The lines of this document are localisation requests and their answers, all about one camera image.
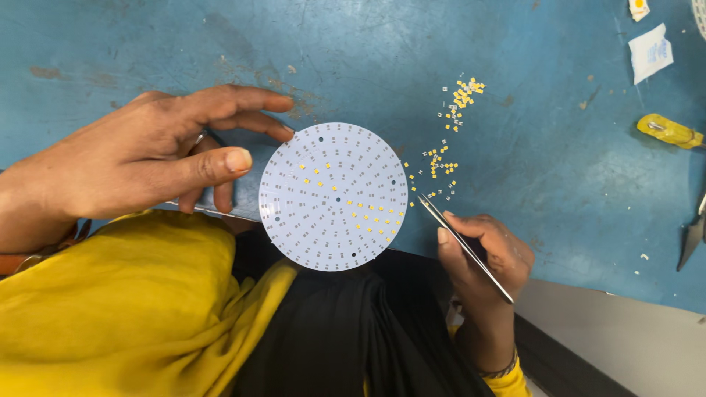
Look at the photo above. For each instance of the person's left hand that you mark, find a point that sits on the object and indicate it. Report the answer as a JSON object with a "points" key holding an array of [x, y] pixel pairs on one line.
{"points": [[138, 154]]}

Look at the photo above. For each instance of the person's right hand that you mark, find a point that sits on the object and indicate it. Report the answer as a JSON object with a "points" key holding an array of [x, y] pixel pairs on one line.
{"points": [[491, 275]]}

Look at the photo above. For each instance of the silver metal tweezers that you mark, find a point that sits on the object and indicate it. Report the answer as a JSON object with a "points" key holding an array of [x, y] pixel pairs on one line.
{"points": [[463, 245]]}

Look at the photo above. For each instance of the loose heap of LED chips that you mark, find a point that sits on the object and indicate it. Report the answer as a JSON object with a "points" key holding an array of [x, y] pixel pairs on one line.
{"points": [[435, 164], [462, 98]]}

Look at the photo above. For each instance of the board-mounted yellow LED chips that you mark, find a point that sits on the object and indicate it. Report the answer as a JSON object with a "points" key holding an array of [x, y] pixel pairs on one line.
{"points": [[365, 216]]}

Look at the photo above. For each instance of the grey flat panel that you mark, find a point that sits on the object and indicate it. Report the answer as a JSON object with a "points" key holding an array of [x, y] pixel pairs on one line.
{"points": [[618, 342]]}

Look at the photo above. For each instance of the person's yellow garment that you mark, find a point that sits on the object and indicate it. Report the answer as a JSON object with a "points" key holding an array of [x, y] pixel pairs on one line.
{"points": [[110, 309]]}

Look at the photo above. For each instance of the person's black garment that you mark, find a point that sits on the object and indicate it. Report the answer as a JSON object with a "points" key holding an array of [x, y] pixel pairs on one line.
{"points": [[342, 336]]}

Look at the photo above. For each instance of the round white LED circuit board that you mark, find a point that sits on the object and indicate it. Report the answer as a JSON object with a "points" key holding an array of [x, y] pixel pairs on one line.
{"points": [[309, 231]]}

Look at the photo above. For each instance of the grey metal cutting pliers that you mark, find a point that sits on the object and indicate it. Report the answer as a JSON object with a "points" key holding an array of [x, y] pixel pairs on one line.
{"points": [[692, 237]]}

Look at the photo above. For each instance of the white paper packet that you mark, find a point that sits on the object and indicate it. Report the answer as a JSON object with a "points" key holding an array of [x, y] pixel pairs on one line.
{"points": [[651, 54]]}

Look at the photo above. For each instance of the small white orange-spotted scrap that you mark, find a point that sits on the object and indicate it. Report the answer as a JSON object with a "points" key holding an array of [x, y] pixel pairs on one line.
{"points": [[638, 7]]}

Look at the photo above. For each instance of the white component tape strip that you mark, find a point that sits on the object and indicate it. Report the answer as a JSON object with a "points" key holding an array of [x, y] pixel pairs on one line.
{"points": [[701, 16]]}

